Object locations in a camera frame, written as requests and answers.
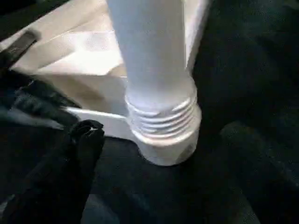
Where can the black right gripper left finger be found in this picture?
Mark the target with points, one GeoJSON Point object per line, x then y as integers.
{"type": "Point", "coordinates": [53, 177]}

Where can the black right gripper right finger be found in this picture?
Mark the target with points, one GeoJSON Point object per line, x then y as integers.
{"type": "Point", "coordinates": [264, 177]}

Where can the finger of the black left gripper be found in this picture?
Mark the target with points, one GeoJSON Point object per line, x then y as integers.
{"type": "Point", "coordinates": [42, 94]}
{"type": "Point", "coordinates": [35, 114]}

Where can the white plastic table top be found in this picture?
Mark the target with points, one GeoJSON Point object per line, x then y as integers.
{"type": "Point", "coordinates": [77, 58]}

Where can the white plastic table leg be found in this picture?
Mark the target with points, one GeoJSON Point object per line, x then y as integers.
{"type": "Point", "coordinates": [154, 58]}

